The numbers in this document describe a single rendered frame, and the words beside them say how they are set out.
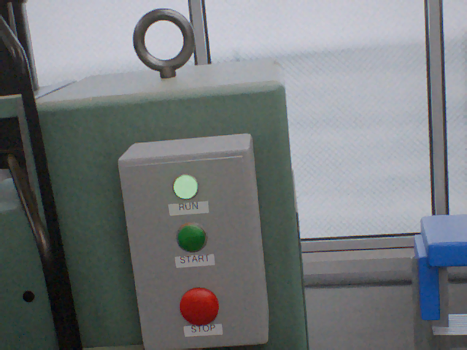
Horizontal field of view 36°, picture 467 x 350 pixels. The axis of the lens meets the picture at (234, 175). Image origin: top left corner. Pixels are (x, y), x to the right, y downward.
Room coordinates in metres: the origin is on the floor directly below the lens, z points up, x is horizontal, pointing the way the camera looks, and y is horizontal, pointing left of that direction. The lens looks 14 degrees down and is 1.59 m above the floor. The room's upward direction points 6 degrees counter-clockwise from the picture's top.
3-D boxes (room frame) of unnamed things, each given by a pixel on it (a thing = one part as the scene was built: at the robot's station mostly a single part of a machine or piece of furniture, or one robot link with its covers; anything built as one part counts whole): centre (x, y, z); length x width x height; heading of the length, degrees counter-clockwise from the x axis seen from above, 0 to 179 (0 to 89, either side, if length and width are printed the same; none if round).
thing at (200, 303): (0.52, 0.04, 1.36); 0.03 x 0.01 x 0.03; 85
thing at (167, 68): (0.70, 0.05, 1.55); 0.06 x 0.02 x 0.06; 85
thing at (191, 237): (0.52, 0.04, 1.42); 0.02 x 0.01 x 0.02; 85
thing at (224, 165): (0.56, 0.03, 1.40); 0.10 x 0.06 x 0.16; 85
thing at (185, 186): (0.52, 0.04, 1.46); 0.02 x 0.01 x 0.02; 85
